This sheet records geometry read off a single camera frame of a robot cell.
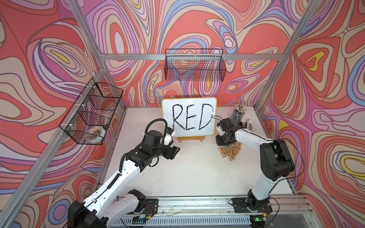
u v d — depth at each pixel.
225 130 0.75
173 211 0.73
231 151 0.91
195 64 0.96
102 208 0.40
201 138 0.96
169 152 0.67
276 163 0.48
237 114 0.97
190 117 0.90
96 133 0.70
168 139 0.66
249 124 1.05
